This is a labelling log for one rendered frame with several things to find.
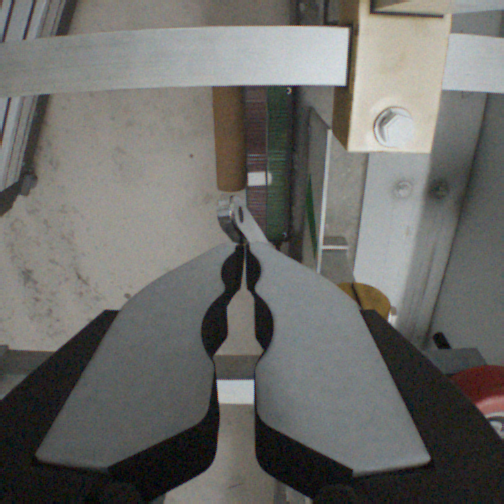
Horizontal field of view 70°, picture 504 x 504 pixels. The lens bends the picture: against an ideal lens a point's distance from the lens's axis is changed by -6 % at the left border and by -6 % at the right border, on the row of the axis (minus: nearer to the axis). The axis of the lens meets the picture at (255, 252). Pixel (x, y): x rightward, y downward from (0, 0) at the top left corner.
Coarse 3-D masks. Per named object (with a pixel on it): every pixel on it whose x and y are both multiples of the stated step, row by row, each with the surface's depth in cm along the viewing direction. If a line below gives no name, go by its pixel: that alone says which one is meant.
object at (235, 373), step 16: (16, 352) 33; (32, 352) 33; (48, 352) 33; (432, 352) 33; (448, 352) 32; (464, 352) 32; (0, 368) 31; (16, 368) 31; (32, 368) 31; (224, 368) 32; (240, 368) 32; (448, 368) 31; (464, 368) 31; (0, 384) 31; (16, 384) 31; (224, 384) 31; (240, 384) 31; (224, 400) 32; (240, 400) 32
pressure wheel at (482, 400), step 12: (444, 336) 36; (444, 348) 35; (468, 372) 28; (480, 372) 27; (492, 372) 27; (456, 384) 28; (468, 384) 27; (480, 384) 27; (492, 384) 26; (468, 396) 26; (480, 396) 26; (492, 396) 26; (480, 408) 26; (492, 408) 26; (492, 420) 27
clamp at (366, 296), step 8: (344, 288) 30; (352, 288) 30; (360, 288) 30; (368, 288) 30; (376, 288) 30; (352, 296) 29; (360, 296) 29; (368, 296) 29; (376, 296) 29; (384, 296) 29; (360, 304) 28; (368, 304) 28; (376, 304) 28; (384, 304) 28; (384, 312) 27; (392, 312) 28; (392, 320) 29
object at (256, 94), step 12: (252, 96) 35; (264, 96) 35; (252, 108) 35; (264, 108) 35; (252, 120) 36; (264, 120) 36; (252, 132) 36; (264, 132) 36; (252, 144) 37; (264, 144) 37; (252, 156) 37; (264, 156) 37; (252, 168) 38; (264, 168) 38; (252, 180) 39; (264, 180) 39; (252, 192) 39; (264, 192) 39; (252, 204) 40; (264, 204) 40; (252, 216) 41; (264, 216) 41; (264, 228) 41
